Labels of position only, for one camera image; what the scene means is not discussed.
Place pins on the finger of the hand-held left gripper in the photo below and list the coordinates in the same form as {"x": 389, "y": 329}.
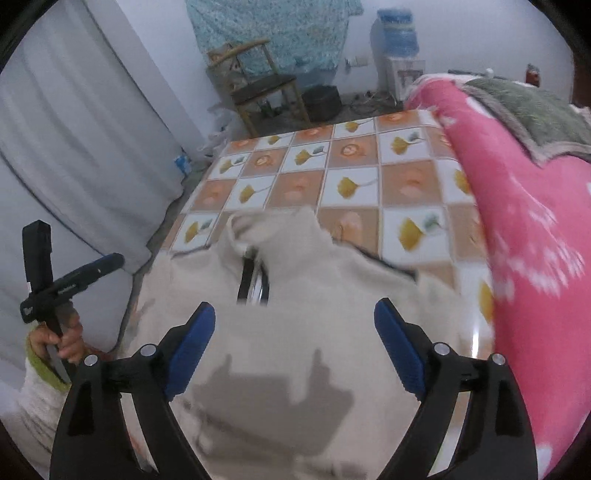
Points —
{"x": 108, "y": 263}

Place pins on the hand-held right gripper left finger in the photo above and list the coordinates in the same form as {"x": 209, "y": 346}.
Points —
{"x": 191, "y": 350}

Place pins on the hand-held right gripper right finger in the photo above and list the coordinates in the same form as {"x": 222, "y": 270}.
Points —
{"x": 399, "y": 350}

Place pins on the cream zip jacket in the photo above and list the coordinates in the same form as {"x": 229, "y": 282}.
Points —
{"x": 300, "y": 332}

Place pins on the person's left forearm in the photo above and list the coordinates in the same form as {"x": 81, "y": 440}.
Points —
{"x": 32, "y": 401}

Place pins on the person's left hand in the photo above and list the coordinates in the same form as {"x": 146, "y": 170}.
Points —
{"x": 71, "y": 341}

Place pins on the grey curtain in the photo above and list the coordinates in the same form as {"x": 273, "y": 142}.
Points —
{"x": 83, "y": 161}

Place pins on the blue packet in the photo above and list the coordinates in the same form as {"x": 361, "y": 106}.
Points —
{"x": 183, "y": 165}

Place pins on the pink flower print blanket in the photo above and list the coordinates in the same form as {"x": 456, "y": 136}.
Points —
{"x": 531, "y": 254}

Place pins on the white plastic bag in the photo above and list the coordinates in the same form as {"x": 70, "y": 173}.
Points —
{"x": 219, "y": 134}

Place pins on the checkered leaf print bed sheet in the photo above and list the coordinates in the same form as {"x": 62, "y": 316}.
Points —
{"x": 360, "y": 184}

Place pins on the wooden chair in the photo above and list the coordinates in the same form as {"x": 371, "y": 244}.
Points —
{"x": 263, "y": 87}

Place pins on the black bin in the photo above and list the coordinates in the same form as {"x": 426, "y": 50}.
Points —
{"x": 323, "y": 102}

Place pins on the grey-green patterned blanket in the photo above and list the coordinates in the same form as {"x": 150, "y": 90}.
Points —
{"x": 531, "y": 110}

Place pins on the white water dispenser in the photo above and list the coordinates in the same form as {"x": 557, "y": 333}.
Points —
{"x": 399, "y": 76}

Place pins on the blue floral hanging cloth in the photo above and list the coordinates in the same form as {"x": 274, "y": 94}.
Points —
{"x": 277, "y": 32}

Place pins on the red canister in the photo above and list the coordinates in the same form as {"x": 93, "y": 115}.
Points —
{"x": 533, "y": 74}

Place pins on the blue water bottle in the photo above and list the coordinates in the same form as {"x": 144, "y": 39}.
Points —
{"x": 397, "y": 32}

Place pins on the brown wooden door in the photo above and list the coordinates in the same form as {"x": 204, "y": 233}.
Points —
{"x": 582, "y": 78}

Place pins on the white wall socket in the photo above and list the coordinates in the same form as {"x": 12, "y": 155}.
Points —
{"x": 358, "y": 61}

